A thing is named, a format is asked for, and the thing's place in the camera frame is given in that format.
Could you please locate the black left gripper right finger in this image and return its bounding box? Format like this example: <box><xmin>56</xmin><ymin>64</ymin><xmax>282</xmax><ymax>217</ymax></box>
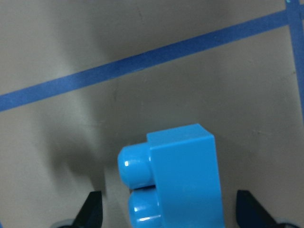
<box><xmin>236</xmin><ymin>190</ymin><xmax>279</xmax><ymax>228</ymax></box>

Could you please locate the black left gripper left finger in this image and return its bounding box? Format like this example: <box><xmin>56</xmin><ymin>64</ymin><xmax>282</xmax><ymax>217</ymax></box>
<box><xmin>71</xmin><ymin>191</ymin><xmax>103</xmax><ymax>228</ymax></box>

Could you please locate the blue building block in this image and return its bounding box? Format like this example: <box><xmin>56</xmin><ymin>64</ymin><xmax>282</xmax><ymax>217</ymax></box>
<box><xmin>117</xmin><ymin>124</ymin><xmax>225</xmax><ymax>228</ymax></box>

